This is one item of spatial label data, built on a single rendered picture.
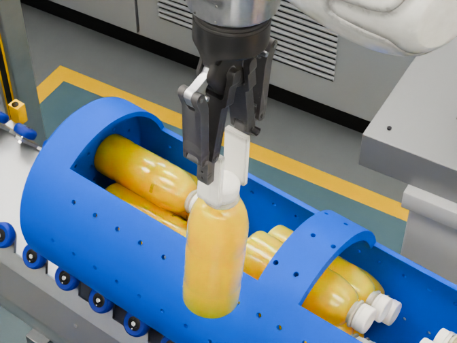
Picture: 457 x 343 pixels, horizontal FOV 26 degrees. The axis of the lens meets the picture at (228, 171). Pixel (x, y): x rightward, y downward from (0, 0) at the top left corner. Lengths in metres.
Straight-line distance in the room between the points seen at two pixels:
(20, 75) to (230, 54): 1.37
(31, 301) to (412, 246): 0.69
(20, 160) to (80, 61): 1.67
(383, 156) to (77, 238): 0.57
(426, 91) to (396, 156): 0.16
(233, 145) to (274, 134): 2.17
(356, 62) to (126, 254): 1.74
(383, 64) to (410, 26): 2.28
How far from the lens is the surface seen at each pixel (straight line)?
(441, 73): 1.86
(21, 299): 1.78
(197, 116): 0.96
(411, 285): 1.50
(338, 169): 3.15
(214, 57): 0.93
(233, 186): 1.08
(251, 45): 0.93
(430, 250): 1.83
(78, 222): 1.46
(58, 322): 1.73
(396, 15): 0.72
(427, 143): 1.72
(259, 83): 1.03
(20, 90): 2.28
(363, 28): 0.74
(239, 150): 1.07
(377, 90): 3.07
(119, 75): 3.47
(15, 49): 2.21
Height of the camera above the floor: 2.26
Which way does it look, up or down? 47 degrees down
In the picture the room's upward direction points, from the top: straight up
